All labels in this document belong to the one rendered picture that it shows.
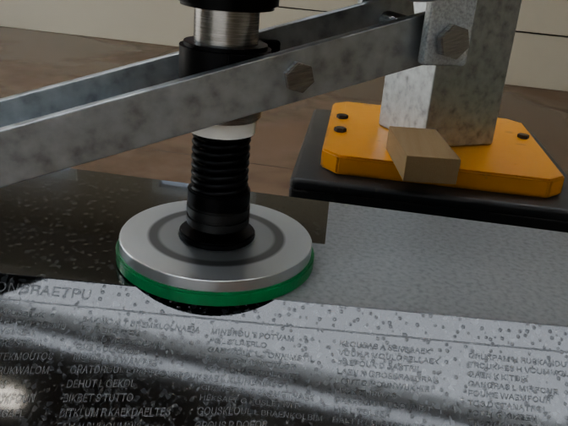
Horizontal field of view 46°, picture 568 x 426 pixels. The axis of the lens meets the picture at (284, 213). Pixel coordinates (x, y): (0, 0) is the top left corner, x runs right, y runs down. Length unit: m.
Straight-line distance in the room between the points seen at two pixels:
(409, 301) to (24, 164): 0.40
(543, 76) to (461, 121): 5.43
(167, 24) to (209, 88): 6.59
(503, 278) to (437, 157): 0.49
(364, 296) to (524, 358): 0.17
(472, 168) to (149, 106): 0.89
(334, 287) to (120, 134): 0.27
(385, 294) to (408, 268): 0.07
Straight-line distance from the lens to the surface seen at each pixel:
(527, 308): 0.76
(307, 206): 0.92
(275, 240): 0.75
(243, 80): 0.64
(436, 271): 0.79
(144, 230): 0.76
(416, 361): 0.69
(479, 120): 1.55
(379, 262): 0.79
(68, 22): 7.67
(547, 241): 0.94
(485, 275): 0.81
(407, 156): 1.24
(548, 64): 6.92
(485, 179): 1.39
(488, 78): 1.53
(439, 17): 0.68
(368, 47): 0.68
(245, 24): 0.66
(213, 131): 0.68
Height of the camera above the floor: 1.19
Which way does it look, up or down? 23 degrees down
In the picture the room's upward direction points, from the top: 5 degrees clockwise
